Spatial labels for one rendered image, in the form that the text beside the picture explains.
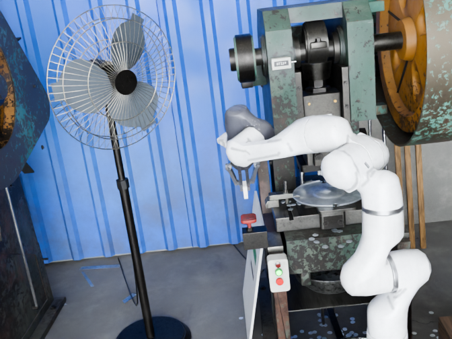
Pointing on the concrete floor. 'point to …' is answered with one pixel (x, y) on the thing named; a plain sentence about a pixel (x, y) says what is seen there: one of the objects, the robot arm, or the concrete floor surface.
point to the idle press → (29, 261)
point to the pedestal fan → (93, 103)
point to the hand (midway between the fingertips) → (245, 190)
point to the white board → (252, 274)
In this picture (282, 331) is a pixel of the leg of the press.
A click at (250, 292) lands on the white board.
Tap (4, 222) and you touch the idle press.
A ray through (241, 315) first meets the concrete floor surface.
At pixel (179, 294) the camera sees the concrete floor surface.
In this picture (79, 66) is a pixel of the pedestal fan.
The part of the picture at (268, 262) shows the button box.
